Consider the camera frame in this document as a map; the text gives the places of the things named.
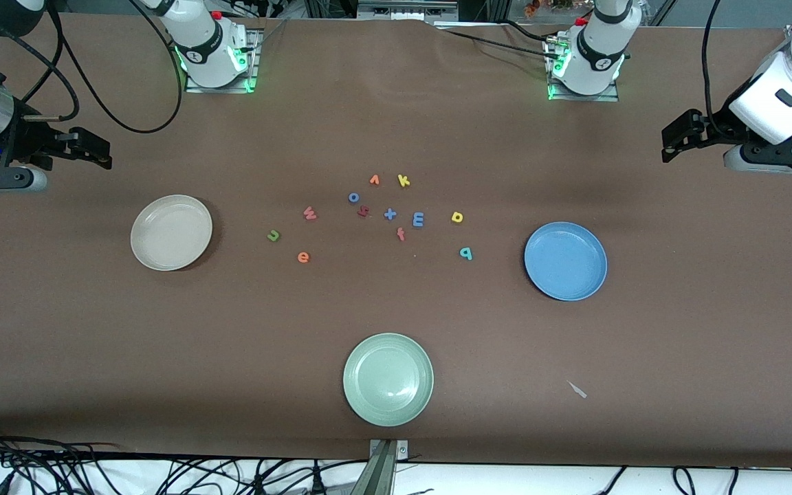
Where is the blue plate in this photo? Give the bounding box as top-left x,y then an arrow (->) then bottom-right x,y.
524,221 -> 608,302

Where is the grey metal box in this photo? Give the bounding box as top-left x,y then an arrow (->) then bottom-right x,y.
357,0 -> 459,21

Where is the beige brown plate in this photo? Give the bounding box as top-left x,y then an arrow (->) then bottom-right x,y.
130,195 -> 214,272

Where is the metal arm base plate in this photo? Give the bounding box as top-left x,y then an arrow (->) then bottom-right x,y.
546,38 -> 620,102
185,31 -> 261,94

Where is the pale green plate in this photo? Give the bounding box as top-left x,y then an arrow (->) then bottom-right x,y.
342,333 -> 435,427

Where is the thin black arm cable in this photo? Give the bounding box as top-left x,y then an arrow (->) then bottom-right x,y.
0,0 -> 80,123

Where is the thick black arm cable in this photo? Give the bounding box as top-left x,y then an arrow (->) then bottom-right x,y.
701,0 -> 724,131
52,0 -> 185,135

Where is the grey metal bracket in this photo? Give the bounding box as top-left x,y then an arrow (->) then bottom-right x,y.
368,439 -> 409,495

